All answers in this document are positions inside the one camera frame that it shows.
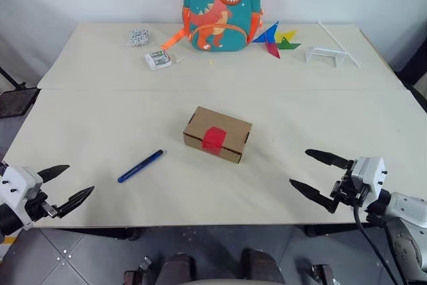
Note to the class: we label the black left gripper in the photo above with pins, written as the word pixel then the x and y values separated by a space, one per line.
pixel 36 206

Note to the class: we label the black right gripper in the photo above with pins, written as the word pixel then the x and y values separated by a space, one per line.
pixel 348 193

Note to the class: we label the brown cardboard box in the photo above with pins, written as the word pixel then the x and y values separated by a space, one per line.
pixel 230 126

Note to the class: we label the black table foot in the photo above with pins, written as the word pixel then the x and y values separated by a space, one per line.
pixel 333 230
pixel 100 233

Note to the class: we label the blue pen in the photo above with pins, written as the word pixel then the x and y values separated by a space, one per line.
pixel 140 166

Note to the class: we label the black stand base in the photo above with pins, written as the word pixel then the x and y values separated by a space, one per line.
pixel 16 101

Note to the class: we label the dark rounded shape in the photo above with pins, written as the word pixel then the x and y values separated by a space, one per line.
pixel 262 266
pixel 177 270

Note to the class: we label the red tape strip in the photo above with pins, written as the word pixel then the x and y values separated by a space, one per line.
pixel 213 138

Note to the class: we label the dark chair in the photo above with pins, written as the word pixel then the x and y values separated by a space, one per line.
pixel 421 98

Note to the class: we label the long white stick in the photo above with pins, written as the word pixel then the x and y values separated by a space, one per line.
pixel 338 43

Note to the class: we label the colourful plastic pinwheel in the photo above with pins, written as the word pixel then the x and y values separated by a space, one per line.
pixel 273 39

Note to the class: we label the white battery pack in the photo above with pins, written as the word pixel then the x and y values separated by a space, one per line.
pixel 158 60

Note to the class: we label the white dotted fabric bundle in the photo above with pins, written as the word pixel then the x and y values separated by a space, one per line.
pixel 138 37

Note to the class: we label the teal dinosaur backpack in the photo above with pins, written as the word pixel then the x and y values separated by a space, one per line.
pixel 220 4

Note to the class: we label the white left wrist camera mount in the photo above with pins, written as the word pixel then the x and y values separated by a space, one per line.
pixel 18 181

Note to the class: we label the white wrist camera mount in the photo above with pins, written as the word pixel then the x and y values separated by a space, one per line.
pixel 18 181
pixel 370 173

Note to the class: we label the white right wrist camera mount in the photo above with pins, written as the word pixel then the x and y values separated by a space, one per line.
pixel 370 173

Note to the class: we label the small brown metal bracket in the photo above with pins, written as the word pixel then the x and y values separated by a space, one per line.
pixel 138 273
pixel 323 275

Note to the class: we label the small white goal frame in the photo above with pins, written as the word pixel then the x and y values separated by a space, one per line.
pixel 325 52

